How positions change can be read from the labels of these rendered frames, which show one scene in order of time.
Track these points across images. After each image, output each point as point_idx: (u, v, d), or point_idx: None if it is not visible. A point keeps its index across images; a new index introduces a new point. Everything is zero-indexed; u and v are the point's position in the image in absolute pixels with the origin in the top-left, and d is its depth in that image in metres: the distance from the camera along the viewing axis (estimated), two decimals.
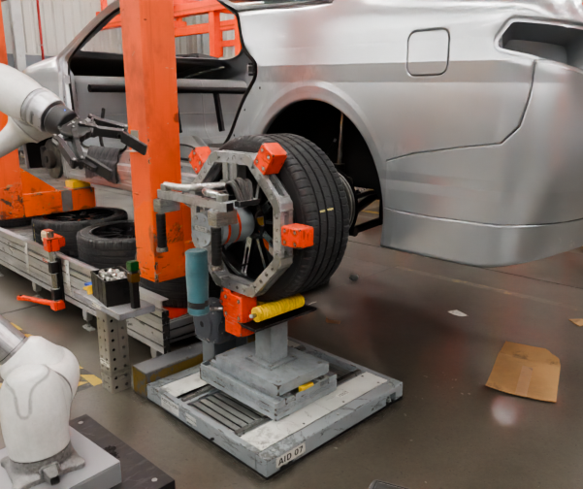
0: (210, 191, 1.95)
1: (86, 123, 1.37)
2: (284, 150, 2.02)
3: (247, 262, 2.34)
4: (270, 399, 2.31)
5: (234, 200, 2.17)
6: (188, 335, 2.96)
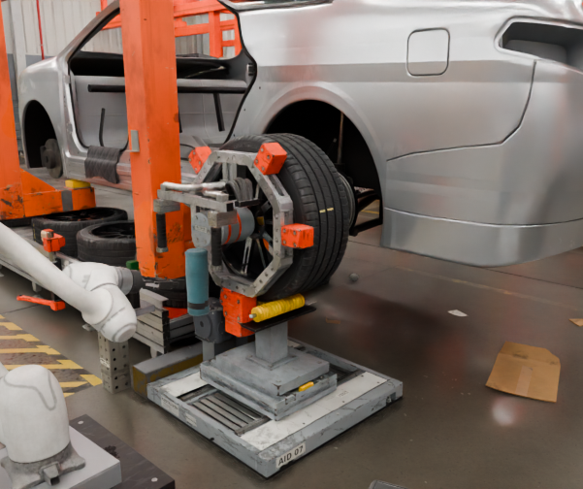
0: (210, 191, 1.95)
1: (147, 288, 1.88)
2: (284, 150, 2.02)
3: (247, 262, 2.34)
4: (270, 399, 2.31)
5: (234, 200, 2.17)
6: (188, 335, 2.96)
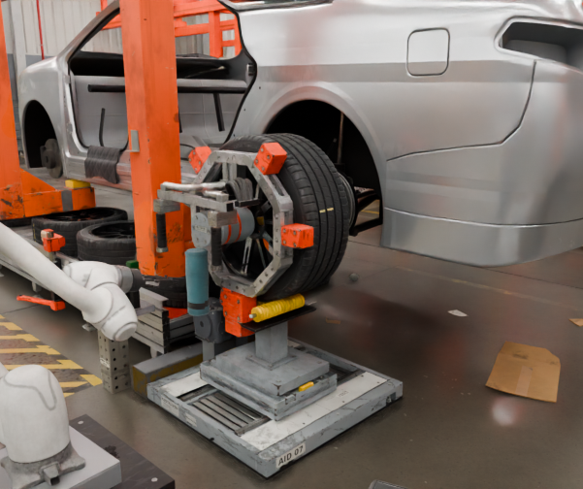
0: (210, 191, 1.95)
1: (147, 286, 1.88)
2: (284, 150, 2.02)
3: (247, 262, 2.34)
4: (270, 399, 2.31)
5: (234, 200, 2.17)
6: (188, 335, 2.96)
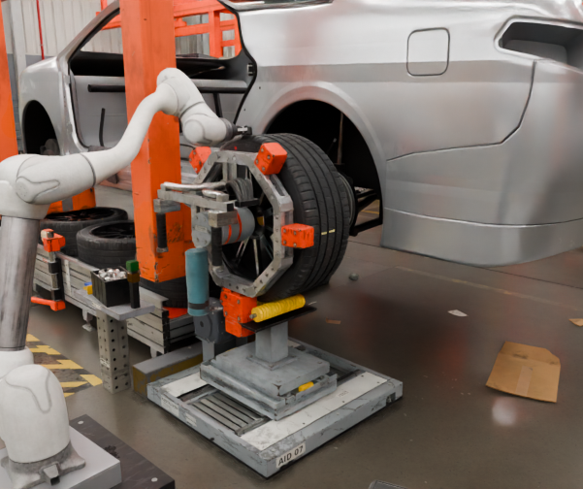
0: (210, 191, 1.95)
1: None
2: (284, 150, 2.02)
3: (241, 257, 2.36)
4: (270, 399, 2.31)
5: (234, 200, 2.17)
6: (188, 335, 2.96)
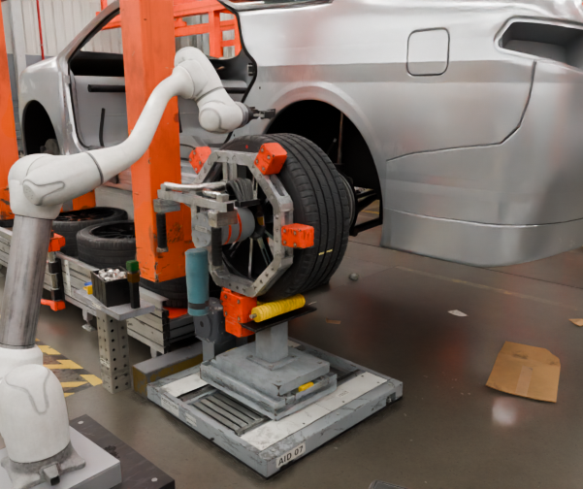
0: (210, 191, 1.95)
1: None
2: (284, 150, 2.02)
3: (235, 249, 2.38)
4: (270, 399, 2.31)
5: (234, 200, 2.17)
6: (188, 335, 2.96)
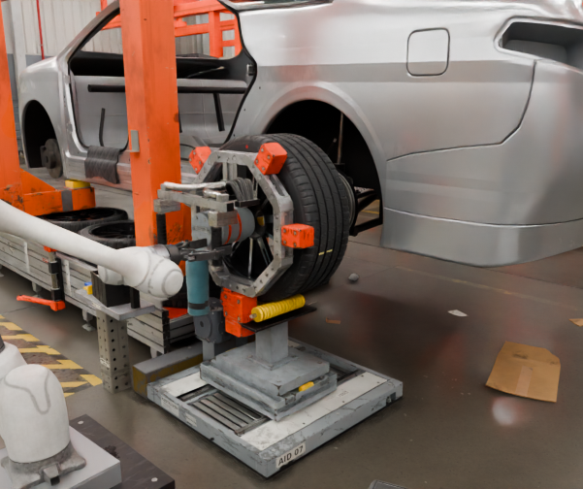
0: (210, 191, 1.95)
1: (179, 246, 1.86)
2: (284, 150, 2.02)
3: (235, 249, 2.38)
4: (270, 399, 2.31)
5: (234, 200, 2.17)
6: (188, 335, 2.96)
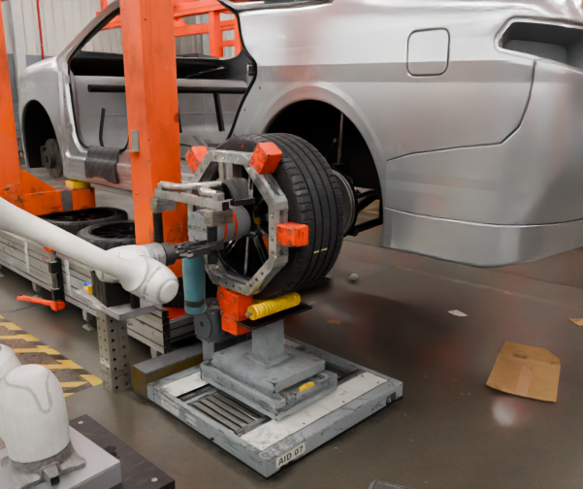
0: (206, 190, 1.97)
1: (178, 245, 1.88)
2: (279, 149, 2.04)
3: (231, 248, 2.40)
4: (271, 399, 2.31)
5: (230, 199, 2.19)
6: (188, 335, 2.96)
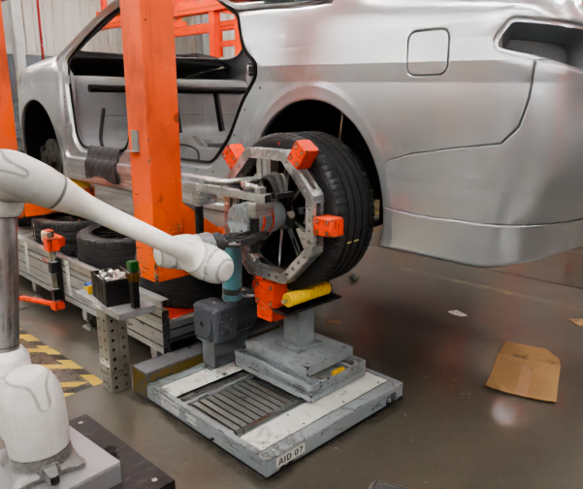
0: (247, 184, 2.11)
1: (225, 235, 2.03)
2: (316, 146, 2.18)
3: (265, 241, 2.54)
4: (305, 382, 2.44)
5: (267, 193, 2.33)
6: (188, 335, 2.96)
